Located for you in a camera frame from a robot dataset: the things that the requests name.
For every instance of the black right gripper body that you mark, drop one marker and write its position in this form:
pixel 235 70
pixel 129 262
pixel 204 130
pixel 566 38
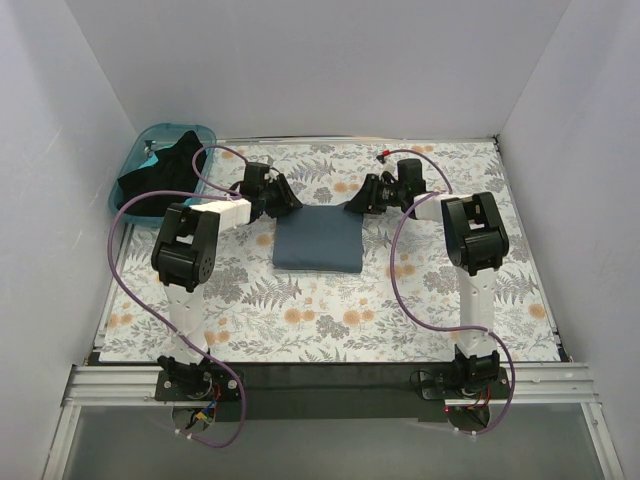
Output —
pixel 373 193

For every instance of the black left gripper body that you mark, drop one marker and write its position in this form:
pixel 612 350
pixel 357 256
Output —
pixel 276 194

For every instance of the blue-grey t shirt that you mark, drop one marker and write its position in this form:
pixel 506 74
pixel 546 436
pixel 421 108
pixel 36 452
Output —
pixel 319 238

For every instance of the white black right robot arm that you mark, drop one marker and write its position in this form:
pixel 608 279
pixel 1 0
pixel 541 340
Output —
pixel 476 243

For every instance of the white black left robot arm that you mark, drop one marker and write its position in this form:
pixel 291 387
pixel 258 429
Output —
pixel 184 257

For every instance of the black t shirt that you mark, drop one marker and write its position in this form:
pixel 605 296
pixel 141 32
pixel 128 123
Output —
pixel 169 168

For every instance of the teal plastic bin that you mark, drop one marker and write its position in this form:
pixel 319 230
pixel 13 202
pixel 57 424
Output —
pixel 160 136

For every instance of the floral table mat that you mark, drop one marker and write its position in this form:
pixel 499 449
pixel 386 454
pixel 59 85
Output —
pixel 256 313

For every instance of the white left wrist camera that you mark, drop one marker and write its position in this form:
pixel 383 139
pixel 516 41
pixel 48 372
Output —
pixel 272 175

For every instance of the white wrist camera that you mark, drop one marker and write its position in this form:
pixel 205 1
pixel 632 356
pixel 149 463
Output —
pixel 387 163
pixel 272 175

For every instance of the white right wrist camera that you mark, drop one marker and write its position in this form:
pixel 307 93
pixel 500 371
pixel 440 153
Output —
pixel 387 163

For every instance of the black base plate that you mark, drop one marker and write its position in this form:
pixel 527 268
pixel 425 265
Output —
pixel 289 391

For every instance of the aluminium frame rail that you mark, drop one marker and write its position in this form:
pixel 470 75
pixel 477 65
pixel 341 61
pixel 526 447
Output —
pixel 535 383

